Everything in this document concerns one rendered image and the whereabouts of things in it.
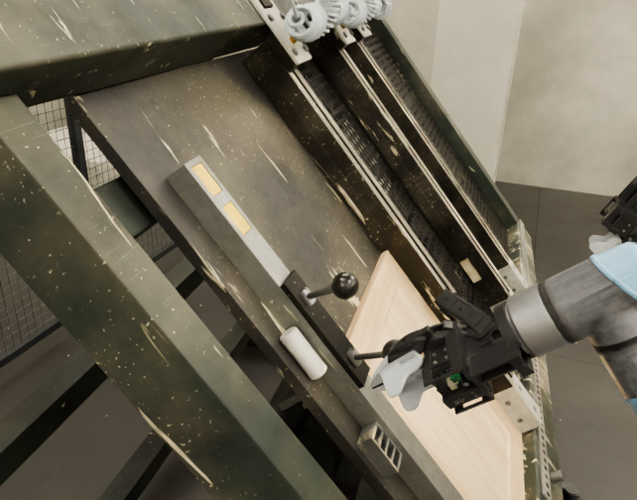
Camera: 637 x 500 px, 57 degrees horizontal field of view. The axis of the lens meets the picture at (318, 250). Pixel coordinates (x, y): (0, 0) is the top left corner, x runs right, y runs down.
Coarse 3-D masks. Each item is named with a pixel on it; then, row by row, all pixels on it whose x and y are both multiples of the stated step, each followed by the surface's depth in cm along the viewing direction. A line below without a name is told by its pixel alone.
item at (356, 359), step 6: (390, 342) 81; (396, 342) 81; (354, 348) 90; (384, 348) 81; (390, 348) 81; (348, 354) 89; (354, 354) 90; (360, 354) 88; (366, 354) 87; (372, 354) 86; (378, 354) 84; (384, 354) 81; (354, 360) 90; (360, 360) 90
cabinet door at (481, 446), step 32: (384, 256) 130; (384, 288) 121; (352, 320) 106; (384, 320) 113; (416, 320) 126; (416, 416) 105; (448, 416) 116; (480, 416) 129; (448, 448) 109; (480, 448) 120; (512, 448) 133; (480, 480) 113; (512, 480) 124
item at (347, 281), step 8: (344, 272) 79; (336, 280) 79; (344, 280) 78; (352, 280) 78; (304, 288) 88; (328, 288) 82; (336, 288) 78; (344, 288) 78; (352, 288) 78; (304, 296) 87; (312, 296) 86; (320, 296) 85; (336, 296) 79; (344, 296) 79; (352, 296) 79; (312, 304) 88
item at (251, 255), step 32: (192, 160) 84; (192, 192) 84; (224, 192) 87; (224, 224) 84; (256, 256) 85; (256, 288) 87; (288, 320) 88; (320, 352) 89; (352, 384) 90; (384, 416) 92; (416, 448) 94; (416, 480) 94; (448, 480) 98
